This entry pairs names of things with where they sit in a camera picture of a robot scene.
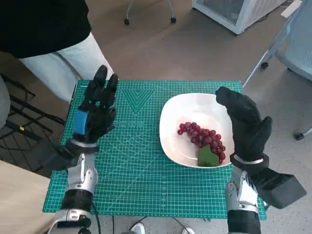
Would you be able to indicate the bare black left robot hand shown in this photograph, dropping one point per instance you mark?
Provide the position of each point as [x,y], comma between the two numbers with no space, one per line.
[97,119]

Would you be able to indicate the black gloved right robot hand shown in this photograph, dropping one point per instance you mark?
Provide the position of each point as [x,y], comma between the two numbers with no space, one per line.
[248,131]

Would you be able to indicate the red toy grapes bunch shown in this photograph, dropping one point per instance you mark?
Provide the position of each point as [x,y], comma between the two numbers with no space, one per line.
[202,136]

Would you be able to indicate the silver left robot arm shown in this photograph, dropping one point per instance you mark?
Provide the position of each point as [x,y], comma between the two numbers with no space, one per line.
[81,175]

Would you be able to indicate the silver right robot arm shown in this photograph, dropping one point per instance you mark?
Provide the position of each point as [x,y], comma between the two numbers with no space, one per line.
[243,200]

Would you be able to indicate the white plate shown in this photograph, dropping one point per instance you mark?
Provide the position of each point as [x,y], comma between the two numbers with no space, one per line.
[175,146]

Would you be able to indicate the green cutting mat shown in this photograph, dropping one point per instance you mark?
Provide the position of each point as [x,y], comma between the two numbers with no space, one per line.
[136,175]

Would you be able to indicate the grey round seat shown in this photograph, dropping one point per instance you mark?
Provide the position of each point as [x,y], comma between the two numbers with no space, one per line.
[4,102]

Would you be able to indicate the person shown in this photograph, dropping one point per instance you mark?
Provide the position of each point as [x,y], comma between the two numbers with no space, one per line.
[44,26]

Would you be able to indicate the beige wooden desk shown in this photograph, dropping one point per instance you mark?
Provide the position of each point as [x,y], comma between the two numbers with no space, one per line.
[19,200]

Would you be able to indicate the white foot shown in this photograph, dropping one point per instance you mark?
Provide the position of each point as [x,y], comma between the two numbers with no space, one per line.
[137,228]
[187,230]

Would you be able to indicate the white cabinet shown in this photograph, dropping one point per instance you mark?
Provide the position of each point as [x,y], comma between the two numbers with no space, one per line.
[229,12]

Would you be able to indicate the chair legs with black casters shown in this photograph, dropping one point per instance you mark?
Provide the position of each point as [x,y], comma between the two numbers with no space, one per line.
[173,19]

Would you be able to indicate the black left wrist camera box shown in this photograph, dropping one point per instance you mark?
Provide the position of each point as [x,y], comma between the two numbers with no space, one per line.
[56,158]

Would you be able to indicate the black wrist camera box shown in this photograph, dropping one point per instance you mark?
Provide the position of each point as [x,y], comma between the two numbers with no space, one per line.
[56,158]
[282,190]

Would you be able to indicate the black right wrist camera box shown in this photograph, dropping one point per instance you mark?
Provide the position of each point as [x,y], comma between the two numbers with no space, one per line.
[282,190]

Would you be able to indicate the grey chair with metal frame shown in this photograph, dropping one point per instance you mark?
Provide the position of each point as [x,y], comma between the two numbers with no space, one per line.
[297,44]

